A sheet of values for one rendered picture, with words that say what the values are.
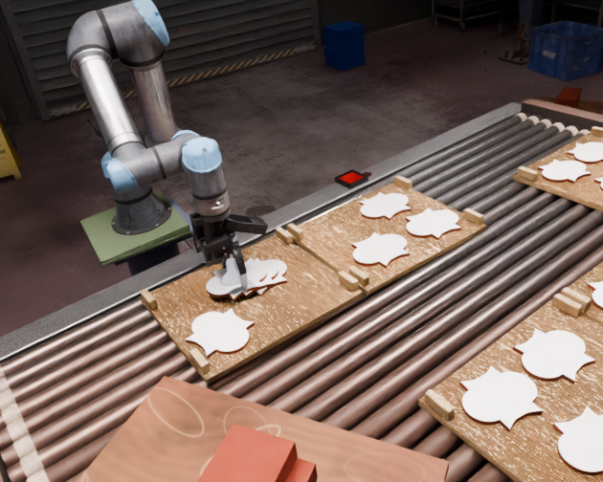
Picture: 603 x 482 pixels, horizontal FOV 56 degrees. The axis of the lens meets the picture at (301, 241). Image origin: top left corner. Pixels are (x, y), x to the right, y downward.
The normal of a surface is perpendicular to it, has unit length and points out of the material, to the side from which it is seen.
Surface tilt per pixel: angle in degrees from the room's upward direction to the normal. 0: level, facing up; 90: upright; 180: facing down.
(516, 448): 0
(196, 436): 0
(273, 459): 0
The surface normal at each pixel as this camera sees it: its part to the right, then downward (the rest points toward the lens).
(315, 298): -0.10, -0.83
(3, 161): 0.41, 0.28
